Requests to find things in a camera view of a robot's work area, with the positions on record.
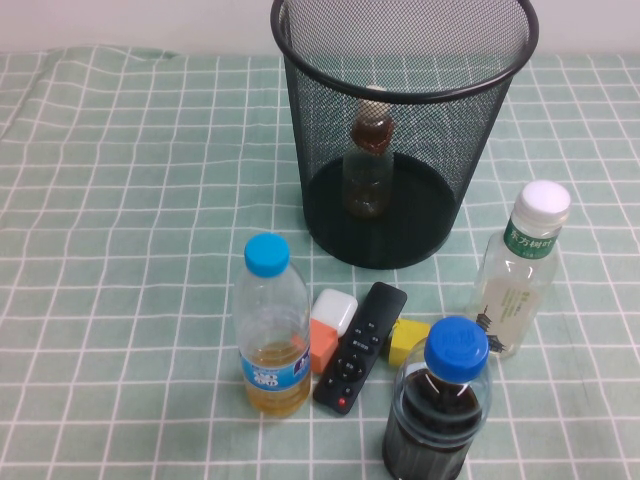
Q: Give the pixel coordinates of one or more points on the black mesh wastebasket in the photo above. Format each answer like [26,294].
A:
[325,150]

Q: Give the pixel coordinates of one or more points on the brown tea bottle beige cap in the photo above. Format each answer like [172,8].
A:
[371,132]

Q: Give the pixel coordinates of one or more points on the dark drink bottle blue cap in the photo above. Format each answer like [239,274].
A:
[455,345]

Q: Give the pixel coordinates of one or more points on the green checked tablecloth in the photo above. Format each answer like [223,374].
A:
[125,200]

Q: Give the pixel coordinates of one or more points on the black remote control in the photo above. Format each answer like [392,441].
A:
[355,350]

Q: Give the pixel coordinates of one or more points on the yellow drink bottle light-blue cap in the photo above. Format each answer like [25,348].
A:
[267,255]

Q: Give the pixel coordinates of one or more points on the yellow block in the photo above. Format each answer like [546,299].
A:
[407,340]

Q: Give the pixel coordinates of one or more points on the orange and white block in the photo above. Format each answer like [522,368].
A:
[332,305]

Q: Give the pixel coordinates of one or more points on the clear bottle white cap green label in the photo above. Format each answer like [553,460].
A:
[542,200]

